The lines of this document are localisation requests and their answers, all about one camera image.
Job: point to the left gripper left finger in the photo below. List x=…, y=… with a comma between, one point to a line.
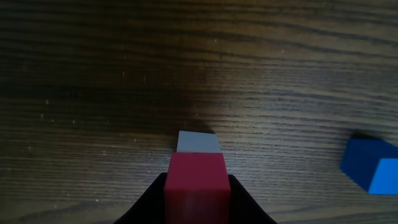
x=149, y=208

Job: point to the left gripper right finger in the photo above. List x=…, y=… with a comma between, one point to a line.
x=245, y=208

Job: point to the red cube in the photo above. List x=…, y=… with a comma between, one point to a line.
x=197, y=186

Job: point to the white cube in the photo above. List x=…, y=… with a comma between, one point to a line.
x=199, y=142

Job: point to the blue cube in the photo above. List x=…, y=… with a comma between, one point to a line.
x=363, y=165

